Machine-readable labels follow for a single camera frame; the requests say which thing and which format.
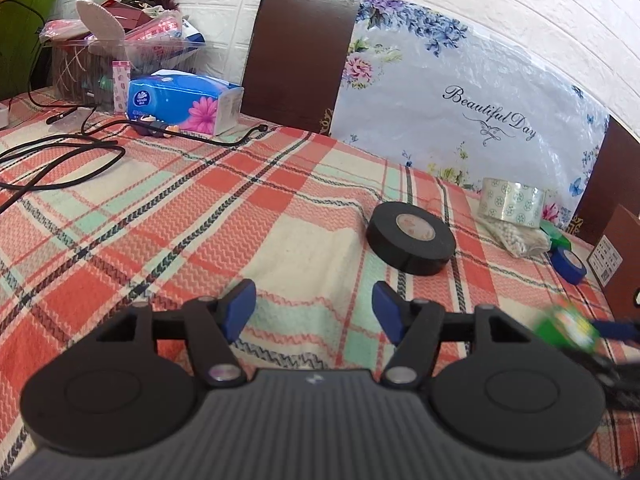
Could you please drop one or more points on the blue tissue pack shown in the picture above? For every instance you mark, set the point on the blue tissue pack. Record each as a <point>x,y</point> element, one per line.
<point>170,95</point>

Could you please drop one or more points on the green printed packet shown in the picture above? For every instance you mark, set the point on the green printed packet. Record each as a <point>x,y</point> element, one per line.
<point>565,327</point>

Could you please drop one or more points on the white oval pad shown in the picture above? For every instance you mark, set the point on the white oval pad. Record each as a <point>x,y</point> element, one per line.
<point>100,20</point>

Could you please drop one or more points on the brown chair back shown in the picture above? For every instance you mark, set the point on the brown chair back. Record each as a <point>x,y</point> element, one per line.
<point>611,170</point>

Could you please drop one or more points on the black tape roll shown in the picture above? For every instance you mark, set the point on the black tape roll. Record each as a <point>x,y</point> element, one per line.
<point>400,256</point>

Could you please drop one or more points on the blue and white packet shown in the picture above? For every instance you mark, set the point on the blue and white packet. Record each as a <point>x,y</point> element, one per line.
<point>190,32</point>

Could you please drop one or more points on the brown chair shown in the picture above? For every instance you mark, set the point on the brown chair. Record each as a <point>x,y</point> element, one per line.
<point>295,50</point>
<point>611,170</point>

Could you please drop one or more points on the red box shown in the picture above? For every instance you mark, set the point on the red box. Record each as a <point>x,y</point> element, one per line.
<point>127,16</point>

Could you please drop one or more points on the pink striped packet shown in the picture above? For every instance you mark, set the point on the pink striped packet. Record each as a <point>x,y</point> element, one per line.
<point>157,27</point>

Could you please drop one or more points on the pink patterned tube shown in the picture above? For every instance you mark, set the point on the pink patterned tube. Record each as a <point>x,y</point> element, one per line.
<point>121,85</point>

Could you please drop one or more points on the small dark gadget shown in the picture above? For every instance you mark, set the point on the small dark gadget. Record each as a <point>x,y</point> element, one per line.
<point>150,126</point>

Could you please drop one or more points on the green bag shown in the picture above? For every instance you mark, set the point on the green bag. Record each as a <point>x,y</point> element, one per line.
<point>25,25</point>

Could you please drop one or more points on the clear tape roll green print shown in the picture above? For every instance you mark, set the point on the clear tape roll green print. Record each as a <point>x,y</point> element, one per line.
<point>505,205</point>

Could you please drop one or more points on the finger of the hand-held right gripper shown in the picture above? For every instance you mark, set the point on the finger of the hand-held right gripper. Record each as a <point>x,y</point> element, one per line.
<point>617,377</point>
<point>617,331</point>

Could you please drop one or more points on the clear plastic container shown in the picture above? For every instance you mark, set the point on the clear plastic container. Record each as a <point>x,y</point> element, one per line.
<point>150,57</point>

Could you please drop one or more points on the blue tape roll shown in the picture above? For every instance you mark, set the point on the blue tape roll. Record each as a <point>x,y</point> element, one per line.
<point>561,266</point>

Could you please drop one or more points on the plaid tablecloth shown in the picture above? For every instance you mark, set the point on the plaid tablecloth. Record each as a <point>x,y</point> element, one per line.
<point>200,220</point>

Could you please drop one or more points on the brown cardboard box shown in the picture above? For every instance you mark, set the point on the brown cardboard box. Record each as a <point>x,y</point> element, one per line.
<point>624,287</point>

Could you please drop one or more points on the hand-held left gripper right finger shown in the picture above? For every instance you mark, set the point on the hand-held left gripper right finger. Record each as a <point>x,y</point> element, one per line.
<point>387,311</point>

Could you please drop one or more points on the small green box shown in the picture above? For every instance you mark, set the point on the small green box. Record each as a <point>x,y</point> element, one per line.
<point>555,237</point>

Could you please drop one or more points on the clear bag of cotton swabs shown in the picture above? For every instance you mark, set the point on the clear bag of cotton swabs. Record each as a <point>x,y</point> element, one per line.
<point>515,241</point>

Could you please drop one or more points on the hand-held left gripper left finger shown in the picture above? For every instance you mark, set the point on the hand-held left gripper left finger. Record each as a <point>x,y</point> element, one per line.
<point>237,311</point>

